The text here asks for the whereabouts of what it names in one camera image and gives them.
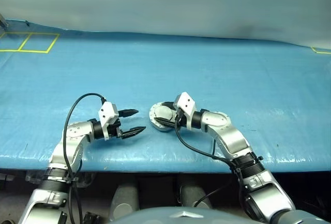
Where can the blue table cover sheet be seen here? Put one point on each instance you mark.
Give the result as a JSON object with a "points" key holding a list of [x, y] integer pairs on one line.
{"points": [[232, 74]]}

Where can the round hinged motor lid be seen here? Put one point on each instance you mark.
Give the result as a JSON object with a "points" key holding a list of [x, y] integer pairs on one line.
{"points": [[163, 111]]}

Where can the dark metal stand leg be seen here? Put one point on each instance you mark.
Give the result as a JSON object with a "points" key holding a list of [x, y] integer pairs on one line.
{"points": [[3, 22]]}

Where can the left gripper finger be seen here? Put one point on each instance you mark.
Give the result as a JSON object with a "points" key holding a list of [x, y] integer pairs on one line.
{"points": [[133, 132], [128, 112]]}

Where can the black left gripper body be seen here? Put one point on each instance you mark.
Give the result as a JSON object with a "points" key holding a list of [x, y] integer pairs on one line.
{"points": [[113, 131]]}

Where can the grey rounded shape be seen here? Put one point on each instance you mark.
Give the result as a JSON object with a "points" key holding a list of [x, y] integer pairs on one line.
{"points": [[194, 195], [125, 198]]}

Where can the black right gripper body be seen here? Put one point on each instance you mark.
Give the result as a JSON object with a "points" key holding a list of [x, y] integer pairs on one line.
{"points": [[181, 121]]}

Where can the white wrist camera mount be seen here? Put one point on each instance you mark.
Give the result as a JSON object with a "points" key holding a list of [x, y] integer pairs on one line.
{"points": [[187, 103], [106, 112]]}

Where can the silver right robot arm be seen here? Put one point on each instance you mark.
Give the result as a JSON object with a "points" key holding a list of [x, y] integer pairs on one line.
{"points": [[232, 136]]}

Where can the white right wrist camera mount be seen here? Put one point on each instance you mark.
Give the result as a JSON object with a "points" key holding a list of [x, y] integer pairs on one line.
{"points": [[187, 103]]}

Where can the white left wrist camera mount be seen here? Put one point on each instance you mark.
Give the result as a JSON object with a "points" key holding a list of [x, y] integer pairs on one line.
{"points": [[106, 112]]}

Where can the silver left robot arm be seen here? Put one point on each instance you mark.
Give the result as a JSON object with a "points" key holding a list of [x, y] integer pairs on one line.
{"points": [[75, 133]]}

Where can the grey dome with silver emblem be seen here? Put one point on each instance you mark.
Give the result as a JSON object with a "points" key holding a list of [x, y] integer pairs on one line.
{"points": [[155, 216]]}

